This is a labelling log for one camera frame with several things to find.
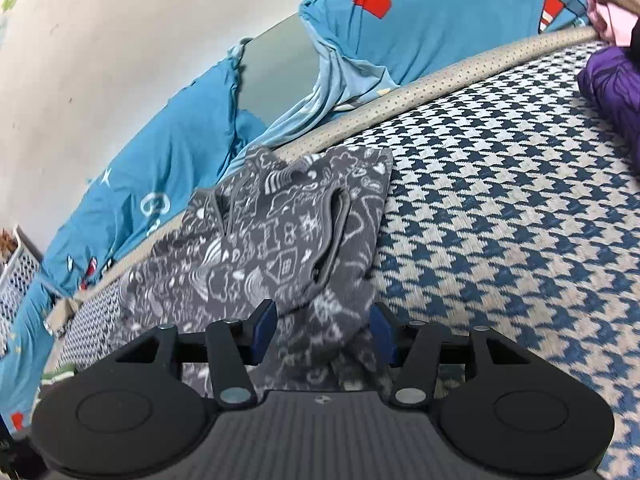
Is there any white plastic basket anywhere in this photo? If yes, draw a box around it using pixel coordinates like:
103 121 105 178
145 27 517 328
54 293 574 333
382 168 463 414
0 225 43 341

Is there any grey doodle-print fleece jacket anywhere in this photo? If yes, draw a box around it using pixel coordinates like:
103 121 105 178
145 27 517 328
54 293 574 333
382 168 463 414
117 145 396 396

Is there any green wall sticker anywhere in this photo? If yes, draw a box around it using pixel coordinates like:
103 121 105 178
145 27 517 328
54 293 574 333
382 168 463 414
0 0 18 36

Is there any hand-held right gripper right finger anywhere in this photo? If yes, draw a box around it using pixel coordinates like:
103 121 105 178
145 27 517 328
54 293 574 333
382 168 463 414
370 302 533 407

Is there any green striped folded garment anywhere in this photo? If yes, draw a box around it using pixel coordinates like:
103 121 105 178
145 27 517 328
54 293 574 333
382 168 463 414
42 364 76 386

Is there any pink garment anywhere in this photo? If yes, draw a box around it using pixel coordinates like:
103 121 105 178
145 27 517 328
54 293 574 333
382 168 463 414
585 0 638 48

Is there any houndstooth bed mat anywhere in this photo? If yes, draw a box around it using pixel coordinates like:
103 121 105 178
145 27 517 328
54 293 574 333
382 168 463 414
42 25 640 480

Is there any purple puffer jacket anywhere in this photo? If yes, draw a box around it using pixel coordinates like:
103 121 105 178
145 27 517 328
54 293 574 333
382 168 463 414
577 45 640 176

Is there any grey-green padded bed panel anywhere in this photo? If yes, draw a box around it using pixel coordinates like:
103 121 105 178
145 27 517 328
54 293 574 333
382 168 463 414
240 15 321 126

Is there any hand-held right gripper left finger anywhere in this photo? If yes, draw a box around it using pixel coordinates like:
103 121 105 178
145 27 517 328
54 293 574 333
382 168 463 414
112 299 278 407

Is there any blue cartoon-print bed sheet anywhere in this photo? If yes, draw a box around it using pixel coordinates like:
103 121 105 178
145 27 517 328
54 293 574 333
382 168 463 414
0 0 601 431

